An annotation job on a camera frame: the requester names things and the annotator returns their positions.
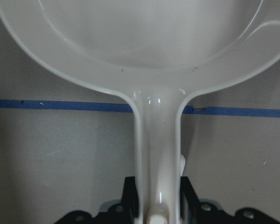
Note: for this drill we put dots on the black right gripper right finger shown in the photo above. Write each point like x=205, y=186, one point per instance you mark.
x=195, y=211

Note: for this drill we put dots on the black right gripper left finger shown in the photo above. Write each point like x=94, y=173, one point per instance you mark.
x=123, y=212

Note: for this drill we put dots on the beige plastic dustpan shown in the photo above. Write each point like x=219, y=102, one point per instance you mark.
x=157, y=55

